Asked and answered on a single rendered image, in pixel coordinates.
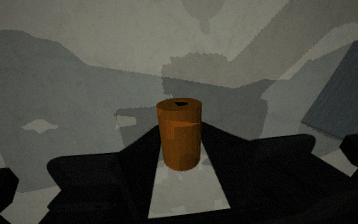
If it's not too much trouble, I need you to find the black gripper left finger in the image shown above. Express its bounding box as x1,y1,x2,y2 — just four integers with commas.
47,125,161,220

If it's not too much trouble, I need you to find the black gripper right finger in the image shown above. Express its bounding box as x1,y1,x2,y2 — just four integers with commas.
201,121,316,208

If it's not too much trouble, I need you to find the orange cylinder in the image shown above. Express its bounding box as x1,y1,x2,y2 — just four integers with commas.
156,98,202,171

